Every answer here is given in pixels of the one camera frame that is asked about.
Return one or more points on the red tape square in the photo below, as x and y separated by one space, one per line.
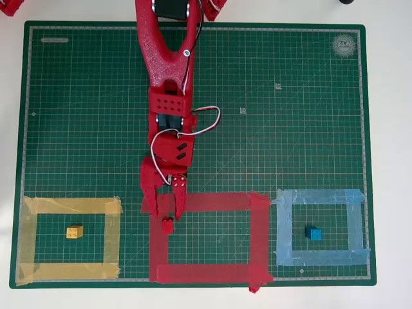
209 273

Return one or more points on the red leader arm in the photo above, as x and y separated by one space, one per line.
9 6

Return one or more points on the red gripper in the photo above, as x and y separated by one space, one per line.
150 180

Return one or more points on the red lego brick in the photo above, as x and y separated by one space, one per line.
167 226

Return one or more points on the blue tape square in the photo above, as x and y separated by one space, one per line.
283 225

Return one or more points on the yellow lego brick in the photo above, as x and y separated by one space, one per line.
74 232

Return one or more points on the green cutting mat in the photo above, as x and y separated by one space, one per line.
96 128

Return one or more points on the small black knob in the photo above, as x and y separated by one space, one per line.
346 1

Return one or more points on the blue lego brick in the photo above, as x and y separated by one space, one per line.
313 233

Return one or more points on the red robot arm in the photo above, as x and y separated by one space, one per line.
164 67

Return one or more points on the yellow tape square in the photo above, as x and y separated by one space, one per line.
29 231

